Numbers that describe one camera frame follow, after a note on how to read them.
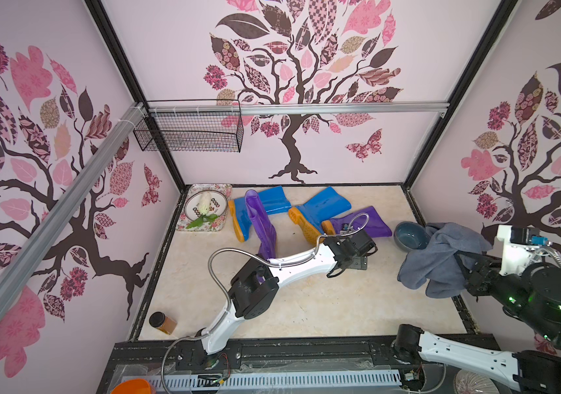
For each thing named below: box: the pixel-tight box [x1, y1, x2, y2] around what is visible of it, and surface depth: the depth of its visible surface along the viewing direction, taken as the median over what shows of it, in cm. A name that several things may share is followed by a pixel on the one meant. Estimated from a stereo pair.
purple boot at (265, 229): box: [244, 189, 278, 261], surface depth 87 cm
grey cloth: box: [397, 221, 493, 298], surface depth 54 cm
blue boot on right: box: [287, 187, 352, 245], surface depth 111 cm
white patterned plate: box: [183, 189, 229, 222], surface depth 113 cm
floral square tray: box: [175, 183, 233, 233], surface depth 109 cm
